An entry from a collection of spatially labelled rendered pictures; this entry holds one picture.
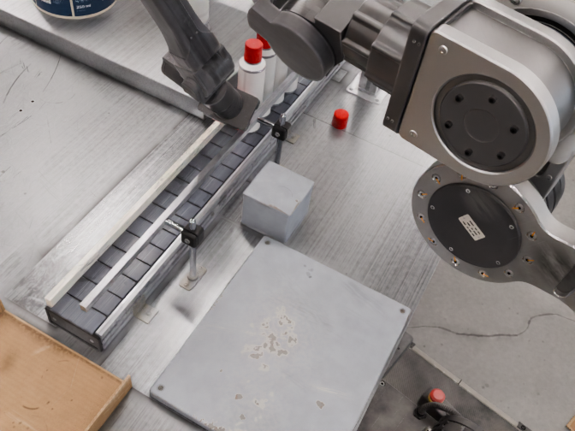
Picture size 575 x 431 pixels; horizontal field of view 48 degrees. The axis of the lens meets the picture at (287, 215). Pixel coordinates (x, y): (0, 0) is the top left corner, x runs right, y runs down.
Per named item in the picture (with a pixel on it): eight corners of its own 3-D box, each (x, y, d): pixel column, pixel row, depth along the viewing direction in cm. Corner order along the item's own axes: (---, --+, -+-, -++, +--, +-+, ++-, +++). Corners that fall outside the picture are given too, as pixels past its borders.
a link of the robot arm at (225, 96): (210, 109, 107) (231, 81, 107) (180, 85, 109) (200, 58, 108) (222, 119, 114) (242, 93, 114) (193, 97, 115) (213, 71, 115)
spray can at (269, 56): (253, 99, 139) (260, 17, 123) (275, 109, 138) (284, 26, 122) (241, 113, 136) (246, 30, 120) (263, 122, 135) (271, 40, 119)
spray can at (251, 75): (242, 114, 136) (248, 31, 120) (264, 123, 135) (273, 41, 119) (230, 128, 133) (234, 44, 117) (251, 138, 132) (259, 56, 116)
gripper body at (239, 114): (214, 80, 122) (202, 67, 114) (262, 101, 119) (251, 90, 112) (199, 111, 122) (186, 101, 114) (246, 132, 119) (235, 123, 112)
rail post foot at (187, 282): (196, 263, 117) (196, 260, 117) (208, 269, 117) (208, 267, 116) (177, 284, 114) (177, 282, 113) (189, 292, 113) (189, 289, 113)
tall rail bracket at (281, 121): (254, 158, 135) (260, 97, 123) (285, 173, 134) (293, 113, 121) (246, 168, 133) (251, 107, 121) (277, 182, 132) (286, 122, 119)
